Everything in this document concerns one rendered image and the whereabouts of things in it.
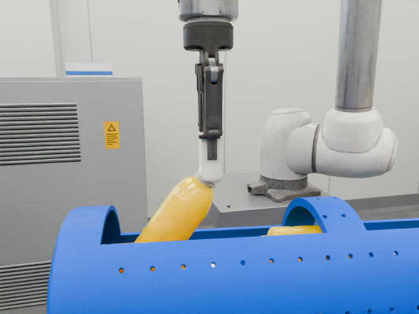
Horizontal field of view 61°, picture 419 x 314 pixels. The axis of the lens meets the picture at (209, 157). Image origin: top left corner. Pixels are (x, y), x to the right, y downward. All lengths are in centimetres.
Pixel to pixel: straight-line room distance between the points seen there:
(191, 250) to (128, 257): 9
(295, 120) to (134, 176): 113
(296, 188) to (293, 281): 63
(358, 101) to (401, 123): 330
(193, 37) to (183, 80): 272
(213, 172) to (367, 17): 63
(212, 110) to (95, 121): 148
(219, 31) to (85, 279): 39
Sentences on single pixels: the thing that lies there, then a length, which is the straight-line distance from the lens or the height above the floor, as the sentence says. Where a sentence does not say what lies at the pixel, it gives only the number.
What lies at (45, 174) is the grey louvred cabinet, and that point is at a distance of 203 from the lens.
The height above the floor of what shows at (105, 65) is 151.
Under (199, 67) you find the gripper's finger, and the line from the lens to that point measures 54.
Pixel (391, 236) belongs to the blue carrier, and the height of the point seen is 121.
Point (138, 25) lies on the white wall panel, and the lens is 323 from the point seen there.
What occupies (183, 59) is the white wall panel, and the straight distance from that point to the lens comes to 325.
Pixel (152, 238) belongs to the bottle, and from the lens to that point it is 58.
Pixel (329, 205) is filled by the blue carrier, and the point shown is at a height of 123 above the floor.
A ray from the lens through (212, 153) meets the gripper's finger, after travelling 53.
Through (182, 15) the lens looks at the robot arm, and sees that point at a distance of 54.
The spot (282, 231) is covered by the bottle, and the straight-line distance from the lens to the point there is 63.
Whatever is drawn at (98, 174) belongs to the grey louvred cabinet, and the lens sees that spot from 200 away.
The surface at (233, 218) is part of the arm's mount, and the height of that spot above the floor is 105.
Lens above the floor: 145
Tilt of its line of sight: 13 degrees down
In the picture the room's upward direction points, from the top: straight up
